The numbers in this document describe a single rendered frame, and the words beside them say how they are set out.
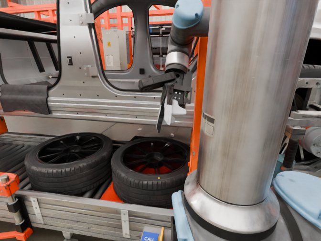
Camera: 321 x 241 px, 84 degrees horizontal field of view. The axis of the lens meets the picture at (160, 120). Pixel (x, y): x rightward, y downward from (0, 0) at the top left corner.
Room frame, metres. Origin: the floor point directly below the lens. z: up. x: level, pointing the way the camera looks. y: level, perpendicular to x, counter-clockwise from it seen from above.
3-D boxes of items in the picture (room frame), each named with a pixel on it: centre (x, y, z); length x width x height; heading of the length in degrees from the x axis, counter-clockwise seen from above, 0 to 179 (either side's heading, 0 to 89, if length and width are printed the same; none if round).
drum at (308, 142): (0.81, -0.76, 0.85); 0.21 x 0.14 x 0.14; 170
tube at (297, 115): (0.78, -0.65, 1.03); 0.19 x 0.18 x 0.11; 170
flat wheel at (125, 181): (1.22, 0.05, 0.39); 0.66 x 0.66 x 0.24
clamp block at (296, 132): (0.71, -0.57, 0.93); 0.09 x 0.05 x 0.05; 170
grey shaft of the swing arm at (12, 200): (0.89, 0.93, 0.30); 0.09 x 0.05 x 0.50; 80
